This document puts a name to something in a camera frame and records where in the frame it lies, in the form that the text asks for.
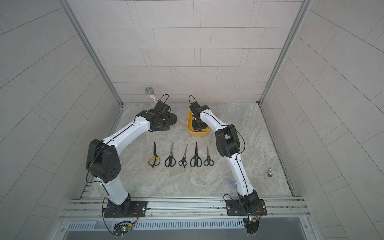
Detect circuit board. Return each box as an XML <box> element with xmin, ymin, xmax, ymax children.
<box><xmin>243</xmin><ymin>214</ymin><xmax>263</xmax><ymax>235</ymax></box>
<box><xmin>113</xmin><ymin>221</ymin><xmax>134</xmax><ymax>238</ymax></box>

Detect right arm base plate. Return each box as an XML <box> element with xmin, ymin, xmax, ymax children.
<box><xmin>225</xmin><ymin>199</ymin><xmax>268</xmax><ymax>217</ymax></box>

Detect black yellow handled scissors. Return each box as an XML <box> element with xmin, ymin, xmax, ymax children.
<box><xmin>148</xmin><ymin>143</ymin><xmax>161</xmax><ymax>168</ymax></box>

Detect large silver blade black scissors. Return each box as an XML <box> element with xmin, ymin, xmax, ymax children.
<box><xmin>165</xmin><ymin>143</ymin><xmax>176</xmax><ymax>167</ymax></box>

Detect small metal knob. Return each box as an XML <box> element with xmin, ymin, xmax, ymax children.
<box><xmin>267</xmin><ymin>168</ymin><xmax>273</xmax><ymax>177</ymax></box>

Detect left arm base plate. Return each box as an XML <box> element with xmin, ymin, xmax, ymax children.
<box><xmin>103</xmin><ymin>200</ymin><xmax>148</xmax><ymax>218</ymax></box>

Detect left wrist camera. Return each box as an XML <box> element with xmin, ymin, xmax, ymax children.
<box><xmin>153</xmin><ymin>101</ymin><xmax>171</xmax><ymax>118</ymax></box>

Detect purple toy figure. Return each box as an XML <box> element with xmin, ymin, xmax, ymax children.
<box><xmin>227</xmin><ymin>179</ymin><xmax>237</xmax><ymax>189</ymax></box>

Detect small silver blade scissors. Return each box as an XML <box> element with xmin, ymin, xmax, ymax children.
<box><xmin>203</xmin><ymin>147</ymin><xmax>215</xmax><ymax>167</ymax></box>

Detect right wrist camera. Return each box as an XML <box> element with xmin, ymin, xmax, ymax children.
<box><xmin>190</xmin><ymin>102</ymin><xmax>210</xmax><ymax>115</ymax></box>

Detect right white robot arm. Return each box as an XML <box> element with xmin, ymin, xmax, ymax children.
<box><xmin>190</xmin><ymin>102</ymin><xmax>260</xmax><ymax>214</ymax></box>

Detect left circuit board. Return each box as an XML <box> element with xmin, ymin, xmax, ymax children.
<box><xmin>113</xmin><ymin>221</ymin><xmax>134</xmax><ymax>238</ymax></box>

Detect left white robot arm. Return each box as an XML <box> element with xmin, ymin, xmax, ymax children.
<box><xmin>86</xmin><ymin>110</ymin><xmax>177</xmax><ymax>218</ymax></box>

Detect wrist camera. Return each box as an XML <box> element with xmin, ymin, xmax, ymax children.
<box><xmin>190</xmin><ymin>102</ymin><xmax>210</xmax><ymax>115</ymax></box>
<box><xmin>153</xmin><ymin>101</ymin><xmax>171</xmax><ymax>118</ymax></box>

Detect yellow plastic storage box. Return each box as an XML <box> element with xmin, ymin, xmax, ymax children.
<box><xmin>187</xmin><ymin>110</ymin><xmax>211</xmax><ymax>137</ymax></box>

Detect aluminium front rail frame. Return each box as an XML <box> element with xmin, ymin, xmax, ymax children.
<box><xmin>59</xmin><ymin>197</ymin><xmax>310</xmax><ymax>221</ymax></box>

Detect right circuit board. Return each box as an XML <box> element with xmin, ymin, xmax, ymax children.
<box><xmin>243</xmin><ymin>214</ymin><xmax>263</xmax><ymax>235</ymax></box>

